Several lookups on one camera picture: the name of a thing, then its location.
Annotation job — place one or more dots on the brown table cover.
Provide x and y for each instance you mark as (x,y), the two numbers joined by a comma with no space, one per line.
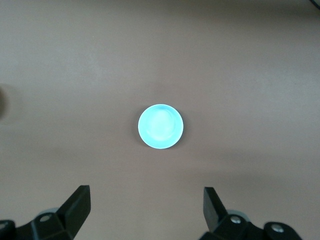
(160,50)

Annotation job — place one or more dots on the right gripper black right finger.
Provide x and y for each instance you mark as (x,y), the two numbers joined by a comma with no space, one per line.
(215,215)

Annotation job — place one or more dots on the light blue bowl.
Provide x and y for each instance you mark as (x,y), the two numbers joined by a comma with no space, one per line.
(161,126)

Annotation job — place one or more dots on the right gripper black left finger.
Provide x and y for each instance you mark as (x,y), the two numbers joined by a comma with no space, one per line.
(72,212)

